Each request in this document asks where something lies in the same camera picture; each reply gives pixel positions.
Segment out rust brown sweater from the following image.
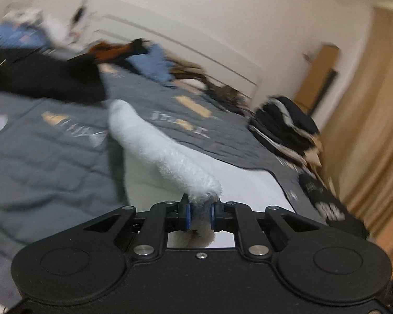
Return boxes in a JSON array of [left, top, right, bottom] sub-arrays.
[[87, 39, 145, 63]]

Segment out black coat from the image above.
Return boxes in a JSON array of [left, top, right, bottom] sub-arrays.
[[0, 41, 107, 103]]

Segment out beige folded clothes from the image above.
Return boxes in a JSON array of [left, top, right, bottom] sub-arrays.
[[170, 62, 210, 86]]

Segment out white headboard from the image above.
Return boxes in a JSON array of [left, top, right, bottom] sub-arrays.
[[85, 13, 261, 105]]

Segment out light grey hoodie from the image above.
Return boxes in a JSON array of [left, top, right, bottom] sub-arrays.
[[3, 5, 73, 48]]

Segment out grey printed bed quilt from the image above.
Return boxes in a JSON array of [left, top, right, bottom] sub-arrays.
[[0, 64, 348, 301]]

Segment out white printed fleece blanket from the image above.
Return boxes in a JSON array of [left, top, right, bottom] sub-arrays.
[[107, 99, 297, 249]]

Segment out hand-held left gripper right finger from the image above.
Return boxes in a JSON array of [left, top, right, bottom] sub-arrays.
[[210, 201, 320, 261]]

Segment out tabby cat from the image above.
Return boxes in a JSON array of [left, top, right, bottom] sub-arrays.
[[213, 85, 246, 105]]

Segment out black board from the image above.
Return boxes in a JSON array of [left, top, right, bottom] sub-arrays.
[[309, 69, 338, 115]]

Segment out blue printed pillow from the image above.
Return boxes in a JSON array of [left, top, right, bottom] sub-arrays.
[[0, 23, 51, 51]]

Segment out black printed t-shirt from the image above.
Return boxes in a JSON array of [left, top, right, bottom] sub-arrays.
[[298, 172, 369, 239]]

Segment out stack of folded clothes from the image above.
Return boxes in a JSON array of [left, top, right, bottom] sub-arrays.
[[249, 96, 323, 171]]

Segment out blue denim shirt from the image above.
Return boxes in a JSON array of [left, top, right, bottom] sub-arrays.
[[126, 44, 177, 87]]

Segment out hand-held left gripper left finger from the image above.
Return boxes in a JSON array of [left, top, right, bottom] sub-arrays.
[[83, 194, 194, 260]]

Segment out beige curtain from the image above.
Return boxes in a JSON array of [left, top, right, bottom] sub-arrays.
[[321, 3, 393, 269]]

